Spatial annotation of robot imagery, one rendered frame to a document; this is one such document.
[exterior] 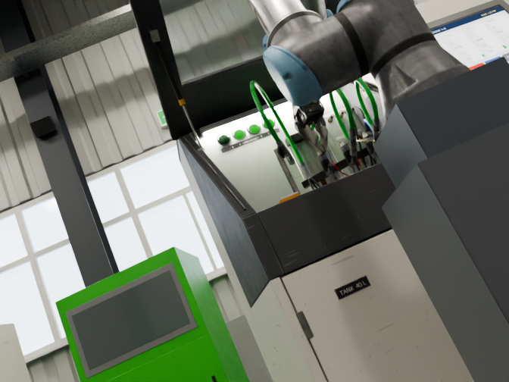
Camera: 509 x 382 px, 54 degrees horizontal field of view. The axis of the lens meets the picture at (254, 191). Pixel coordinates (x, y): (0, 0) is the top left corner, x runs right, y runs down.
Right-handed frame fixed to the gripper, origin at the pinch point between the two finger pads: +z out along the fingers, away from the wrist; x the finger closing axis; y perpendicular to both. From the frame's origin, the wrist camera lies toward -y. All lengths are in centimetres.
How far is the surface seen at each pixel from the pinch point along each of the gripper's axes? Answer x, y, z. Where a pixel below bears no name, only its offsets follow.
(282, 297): -34, 22, 37
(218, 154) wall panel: -24.0, -31.6, -22.3
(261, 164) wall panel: -11.2, -31.7, -12.6
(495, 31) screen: 82, -7, -20
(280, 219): -26.5, 22.3, 19.9
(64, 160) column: -118, -372, -211
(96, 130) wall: -77, -407, -251
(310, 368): -35, 22, 53
